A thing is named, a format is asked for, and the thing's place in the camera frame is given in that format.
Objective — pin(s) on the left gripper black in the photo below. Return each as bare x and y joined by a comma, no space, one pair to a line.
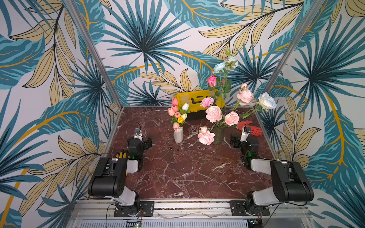
147,143

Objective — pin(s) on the yellow black toolbox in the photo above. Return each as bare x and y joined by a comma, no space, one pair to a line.
194,99

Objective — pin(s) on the light pink rose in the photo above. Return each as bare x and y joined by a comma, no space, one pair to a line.
231,119

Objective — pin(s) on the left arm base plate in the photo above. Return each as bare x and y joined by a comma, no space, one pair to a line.
140,208

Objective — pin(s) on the low pink peony stem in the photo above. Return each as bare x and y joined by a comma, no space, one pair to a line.
205,136

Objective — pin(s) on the clear glass vase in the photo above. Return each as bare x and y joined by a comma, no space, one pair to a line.
218,130

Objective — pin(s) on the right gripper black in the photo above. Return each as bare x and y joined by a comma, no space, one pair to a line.
235,141

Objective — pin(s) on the pink peony flower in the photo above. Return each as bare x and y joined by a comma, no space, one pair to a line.
213,114

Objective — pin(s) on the pink carnation flower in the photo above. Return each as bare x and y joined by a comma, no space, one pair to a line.
207,102

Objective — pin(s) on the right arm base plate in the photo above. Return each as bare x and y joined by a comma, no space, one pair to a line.
241,208

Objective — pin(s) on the pale blue flower stem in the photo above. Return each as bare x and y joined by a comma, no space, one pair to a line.
221,71

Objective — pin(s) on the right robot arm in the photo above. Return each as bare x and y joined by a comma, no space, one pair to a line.
289,182

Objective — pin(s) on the white rose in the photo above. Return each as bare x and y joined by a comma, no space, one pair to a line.
265,102

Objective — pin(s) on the double pink peony stem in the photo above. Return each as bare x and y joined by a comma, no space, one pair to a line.
244,97

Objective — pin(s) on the red glove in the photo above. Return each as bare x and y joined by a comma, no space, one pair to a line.
255,131

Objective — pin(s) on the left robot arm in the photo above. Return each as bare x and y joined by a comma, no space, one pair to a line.
108,180

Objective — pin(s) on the white ribbed vase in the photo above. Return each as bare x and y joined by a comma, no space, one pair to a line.
178,135

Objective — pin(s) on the tulip bouquet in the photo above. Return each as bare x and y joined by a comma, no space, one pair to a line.
178,113

